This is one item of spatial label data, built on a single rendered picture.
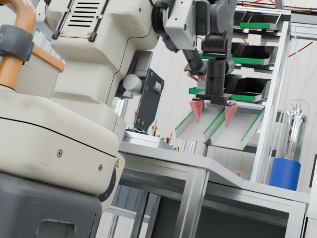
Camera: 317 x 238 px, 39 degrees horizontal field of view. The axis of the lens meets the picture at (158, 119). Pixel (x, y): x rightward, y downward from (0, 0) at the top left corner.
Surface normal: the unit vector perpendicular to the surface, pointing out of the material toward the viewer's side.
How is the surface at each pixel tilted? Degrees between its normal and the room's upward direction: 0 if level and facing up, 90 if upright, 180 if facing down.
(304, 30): 90
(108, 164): 90
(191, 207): 90
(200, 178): 90
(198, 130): 45
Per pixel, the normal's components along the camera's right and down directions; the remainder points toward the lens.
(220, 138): -0.14, -0.87
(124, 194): -0.29, -0.26
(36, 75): 0.87, 0.17
